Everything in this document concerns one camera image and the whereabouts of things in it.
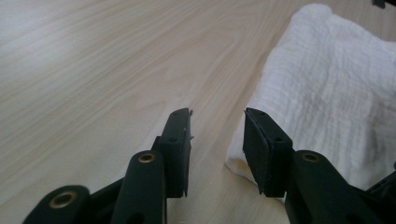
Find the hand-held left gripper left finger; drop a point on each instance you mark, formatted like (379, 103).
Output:
(176, 161)

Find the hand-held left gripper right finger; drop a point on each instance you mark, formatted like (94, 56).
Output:
(264, 155)

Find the white towel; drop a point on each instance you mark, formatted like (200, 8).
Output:
(336, 87)

